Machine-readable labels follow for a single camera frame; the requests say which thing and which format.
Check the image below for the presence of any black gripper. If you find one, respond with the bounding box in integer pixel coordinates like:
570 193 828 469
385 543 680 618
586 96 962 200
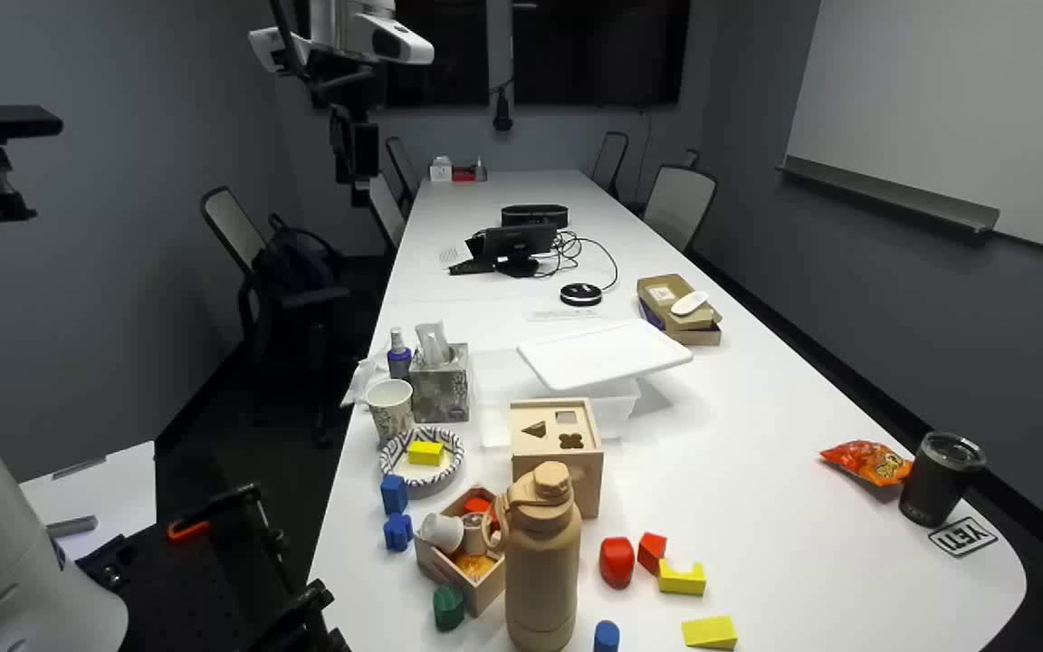
327 101 385 193

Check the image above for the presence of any grey office chair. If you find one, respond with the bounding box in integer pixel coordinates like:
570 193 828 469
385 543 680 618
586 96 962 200
196 180 360 428
379 130 425 201
362 170 414 254
586 126 633 200
640 161 721 256

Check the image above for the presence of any black backpack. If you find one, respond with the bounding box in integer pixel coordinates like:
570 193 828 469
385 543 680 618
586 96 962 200
246 212 354 334

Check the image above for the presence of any black rectangular box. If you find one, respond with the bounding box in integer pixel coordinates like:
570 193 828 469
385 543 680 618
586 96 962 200
496 200 576 234

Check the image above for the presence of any blue hand sanitizer bottle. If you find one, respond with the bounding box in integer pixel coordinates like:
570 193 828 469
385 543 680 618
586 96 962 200
385 330 417 382

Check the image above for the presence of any crumpled white tissue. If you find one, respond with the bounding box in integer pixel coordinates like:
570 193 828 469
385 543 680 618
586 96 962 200
338 352 388 417

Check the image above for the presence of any patterned paper cup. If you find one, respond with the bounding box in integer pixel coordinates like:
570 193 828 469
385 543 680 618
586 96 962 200
362 376 417 451

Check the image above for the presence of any black round puck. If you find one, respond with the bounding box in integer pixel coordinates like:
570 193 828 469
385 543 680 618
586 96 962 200
558 279 607 311

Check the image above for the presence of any blue patterned paper plate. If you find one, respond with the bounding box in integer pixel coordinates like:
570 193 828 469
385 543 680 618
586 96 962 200
376 422 466 498

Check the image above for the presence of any brown cardboard box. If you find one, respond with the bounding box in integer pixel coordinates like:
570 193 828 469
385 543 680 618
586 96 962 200
633 266 727 346

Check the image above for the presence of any wooden shape sorter box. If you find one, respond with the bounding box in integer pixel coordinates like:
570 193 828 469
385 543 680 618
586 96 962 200
508 393 613 526

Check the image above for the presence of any white oval object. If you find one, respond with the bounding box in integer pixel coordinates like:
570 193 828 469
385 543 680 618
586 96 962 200
665 285 715 321

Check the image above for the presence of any white toy piece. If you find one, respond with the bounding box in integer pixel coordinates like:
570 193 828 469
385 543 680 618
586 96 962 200
417 509 466 559

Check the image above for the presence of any black orange clamp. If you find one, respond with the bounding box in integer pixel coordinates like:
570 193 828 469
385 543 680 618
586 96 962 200
164 477 307 588

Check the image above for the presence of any white flat panel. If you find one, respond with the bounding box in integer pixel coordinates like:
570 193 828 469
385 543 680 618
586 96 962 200
19 439 164 566

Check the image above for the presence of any orange toy piece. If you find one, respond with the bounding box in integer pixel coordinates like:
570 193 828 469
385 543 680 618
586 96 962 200
453 548 501 588

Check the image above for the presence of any small wooden tray box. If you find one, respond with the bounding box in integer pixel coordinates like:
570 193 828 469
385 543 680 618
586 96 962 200
414 481 514 618

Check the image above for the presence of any beige water bottle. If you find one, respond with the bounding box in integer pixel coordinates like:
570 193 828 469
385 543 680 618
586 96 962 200
501 456 586 652

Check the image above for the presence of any green wooden block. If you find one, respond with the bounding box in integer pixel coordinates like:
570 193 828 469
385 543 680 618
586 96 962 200
429 582 472 637

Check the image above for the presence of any red rounded wooden block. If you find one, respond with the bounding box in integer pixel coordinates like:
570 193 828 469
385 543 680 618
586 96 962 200
596 532 638 594

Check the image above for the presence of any yellow notched wooden block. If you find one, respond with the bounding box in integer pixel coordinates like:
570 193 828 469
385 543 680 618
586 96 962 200
654 555 709 600

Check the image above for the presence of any grey whiteboard tray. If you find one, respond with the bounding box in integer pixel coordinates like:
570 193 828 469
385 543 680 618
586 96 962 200
779 151 1003 238

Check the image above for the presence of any orange snack bag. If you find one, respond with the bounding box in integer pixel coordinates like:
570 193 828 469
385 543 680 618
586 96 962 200
814 434 920 508

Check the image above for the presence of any white whiteboard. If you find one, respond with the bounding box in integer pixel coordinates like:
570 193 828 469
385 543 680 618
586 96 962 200
784 0 1043 265

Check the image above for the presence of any black tumbler cup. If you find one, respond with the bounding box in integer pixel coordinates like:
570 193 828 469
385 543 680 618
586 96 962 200
895 428 992 532

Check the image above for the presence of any black white tag sticker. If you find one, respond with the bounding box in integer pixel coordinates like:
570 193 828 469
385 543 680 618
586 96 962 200
925 513 1003 560

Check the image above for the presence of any hanging black cable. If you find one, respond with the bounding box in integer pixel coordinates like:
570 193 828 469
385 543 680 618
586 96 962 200
483 0 523 137

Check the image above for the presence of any black wall screen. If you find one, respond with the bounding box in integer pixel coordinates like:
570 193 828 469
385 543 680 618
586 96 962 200
385 0 697 113

